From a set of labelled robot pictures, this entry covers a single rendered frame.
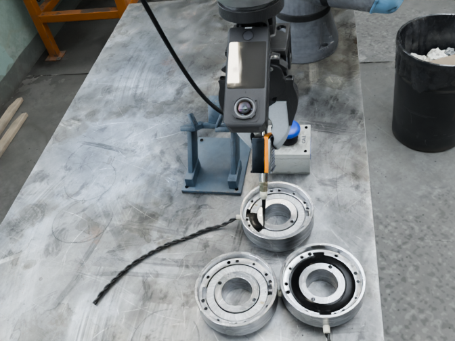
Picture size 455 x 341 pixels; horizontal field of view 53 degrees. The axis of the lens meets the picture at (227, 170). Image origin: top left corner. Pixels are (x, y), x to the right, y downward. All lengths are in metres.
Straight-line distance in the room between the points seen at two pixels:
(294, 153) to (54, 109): 1.95
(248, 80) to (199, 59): 0.58
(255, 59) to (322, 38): 0.52
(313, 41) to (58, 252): 0.62
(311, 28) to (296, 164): 0.34
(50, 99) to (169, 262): 2.03
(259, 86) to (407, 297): 1.17
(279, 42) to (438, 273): 1.20
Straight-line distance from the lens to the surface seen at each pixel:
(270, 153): 0.60
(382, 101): 2.19
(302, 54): 0.99
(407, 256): 1.65
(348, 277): 0.62
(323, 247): 0.63
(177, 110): 0.93
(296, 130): 0.73
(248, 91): 0.49
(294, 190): 0.69
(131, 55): 1.14
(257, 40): 0.51
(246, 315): 0.59
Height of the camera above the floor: 1.36
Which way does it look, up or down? 46 degrees down
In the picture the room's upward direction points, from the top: 12 degrees counter-clockwise
